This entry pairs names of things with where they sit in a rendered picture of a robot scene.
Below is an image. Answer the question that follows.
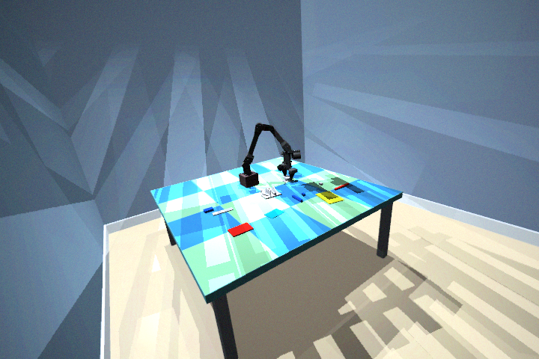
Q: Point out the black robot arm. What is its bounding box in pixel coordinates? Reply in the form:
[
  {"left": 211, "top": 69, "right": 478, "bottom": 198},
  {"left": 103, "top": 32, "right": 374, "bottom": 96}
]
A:
[{"left": 242, "top": 123, "right": 301, "bottom": 175}]

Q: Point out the yellow flat rectangular plate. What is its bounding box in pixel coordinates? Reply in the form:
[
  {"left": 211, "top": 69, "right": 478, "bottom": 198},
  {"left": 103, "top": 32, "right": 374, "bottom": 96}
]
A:
[{"left": 315, "top": 191, "right": 344, "bottom": 204}]

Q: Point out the red rectangular block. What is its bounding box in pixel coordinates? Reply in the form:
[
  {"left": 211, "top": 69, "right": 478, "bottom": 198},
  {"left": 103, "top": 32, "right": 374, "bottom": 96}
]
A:
[{"left": 228, "top": 222, "right": 254, "bottom": 237}]

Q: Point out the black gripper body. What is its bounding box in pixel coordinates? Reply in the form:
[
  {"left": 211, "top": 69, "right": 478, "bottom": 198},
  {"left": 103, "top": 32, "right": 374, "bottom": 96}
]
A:
[{"left": 283, "top": 160, "right": 298, "bottom": 174}]

